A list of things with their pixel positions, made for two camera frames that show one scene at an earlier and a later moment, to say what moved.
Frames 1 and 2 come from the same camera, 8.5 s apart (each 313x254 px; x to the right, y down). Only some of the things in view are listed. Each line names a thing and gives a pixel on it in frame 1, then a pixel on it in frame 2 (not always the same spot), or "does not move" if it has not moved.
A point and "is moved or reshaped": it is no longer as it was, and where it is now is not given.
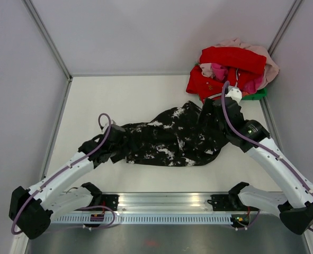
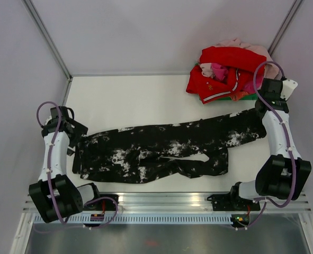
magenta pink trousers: (220, 72) does not move
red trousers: (241, 62) does not move
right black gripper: (240, 108) to (282, 100)
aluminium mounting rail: (164, 202) does not move
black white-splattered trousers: (185, 135) is moved or reshaped
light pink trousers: (271, 70) does not move
